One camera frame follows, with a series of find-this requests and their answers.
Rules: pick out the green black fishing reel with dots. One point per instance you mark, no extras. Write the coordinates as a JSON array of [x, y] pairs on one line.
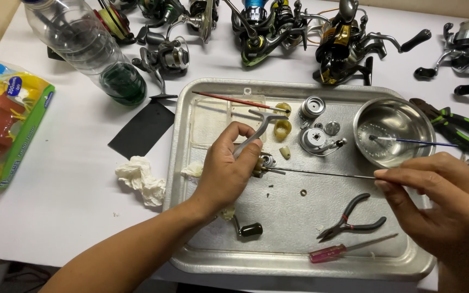
[[259, 40]]

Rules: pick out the small metal nut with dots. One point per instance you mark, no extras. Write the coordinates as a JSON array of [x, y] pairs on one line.
[[318, 125]]

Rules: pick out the gold black fishing reel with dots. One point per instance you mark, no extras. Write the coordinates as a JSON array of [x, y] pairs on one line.
[[340, 44]]

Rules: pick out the dark green fishing reel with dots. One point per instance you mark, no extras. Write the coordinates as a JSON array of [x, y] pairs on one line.
[[157, 10]]

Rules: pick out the crumpled white tissue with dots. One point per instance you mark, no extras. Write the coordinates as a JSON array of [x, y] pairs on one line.
[[141, 177]]

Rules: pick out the small silver black fishing reel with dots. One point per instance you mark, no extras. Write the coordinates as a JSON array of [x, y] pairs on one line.
[[173, 57]]

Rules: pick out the colourful tissue pack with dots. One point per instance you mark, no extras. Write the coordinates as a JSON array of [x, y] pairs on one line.
[[6, 122]]

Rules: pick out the grey silver fishing reel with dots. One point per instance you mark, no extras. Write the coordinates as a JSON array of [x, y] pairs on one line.
[[468, 34]]

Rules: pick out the steel bowl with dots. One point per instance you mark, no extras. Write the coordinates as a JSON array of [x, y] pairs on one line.
[[405, 122]]

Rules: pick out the silver reel spool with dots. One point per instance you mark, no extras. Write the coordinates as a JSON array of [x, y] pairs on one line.
[[312, 107]]

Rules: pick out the greasy tissue piece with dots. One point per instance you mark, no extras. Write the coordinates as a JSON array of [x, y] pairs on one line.
[[228, 212]]

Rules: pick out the person's right hand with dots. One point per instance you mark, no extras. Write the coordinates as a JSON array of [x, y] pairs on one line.
[[454, 203]]

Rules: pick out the black sandpaper sheet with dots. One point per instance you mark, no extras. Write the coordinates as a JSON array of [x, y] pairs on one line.
[[143, 130]]

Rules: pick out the green and black pliers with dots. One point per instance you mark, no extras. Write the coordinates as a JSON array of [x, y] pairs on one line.
[[458, 130]]

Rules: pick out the metal tray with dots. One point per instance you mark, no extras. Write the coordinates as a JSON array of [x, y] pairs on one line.
[[291, 211]]

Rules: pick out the small tissue wad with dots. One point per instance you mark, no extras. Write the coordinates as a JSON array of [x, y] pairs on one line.
[[193, 169]]

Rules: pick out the silver reel rotor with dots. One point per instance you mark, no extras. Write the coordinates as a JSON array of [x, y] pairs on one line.
[[315, 140]]

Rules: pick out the small round metal disc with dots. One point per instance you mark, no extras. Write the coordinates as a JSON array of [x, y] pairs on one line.
[[332, 128]]

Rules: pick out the thin metal rod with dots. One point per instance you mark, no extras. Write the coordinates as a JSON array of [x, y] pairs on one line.
[[324, 173]]

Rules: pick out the small yellowish plastic piece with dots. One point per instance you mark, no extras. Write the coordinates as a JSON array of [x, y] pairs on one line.
[[285, 152]]

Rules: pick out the clear plastic compartment box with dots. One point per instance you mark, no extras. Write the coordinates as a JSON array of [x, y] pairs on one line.
[[210, 118]]

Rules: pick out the silver fishing reel body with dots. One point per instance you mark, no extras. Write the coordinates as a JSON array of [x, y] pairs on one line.
[[264, 122]]

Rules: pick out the person's left hand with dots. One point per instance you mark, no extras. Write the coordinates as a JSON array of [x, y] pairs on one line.
[[218, 175]]

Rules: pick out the shiny silver fishing reel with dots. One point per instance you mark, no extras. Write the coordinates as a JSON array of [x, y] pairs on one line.
[[202, 16]]

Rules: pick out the clear plastic bottle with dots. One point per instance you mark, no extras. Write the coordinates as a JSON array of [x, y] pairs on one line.
[[79, 40]]

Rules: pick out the reel with red yellow spool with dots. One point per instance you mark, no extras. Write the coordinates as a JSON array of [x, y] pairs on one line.
[[114, 20]]

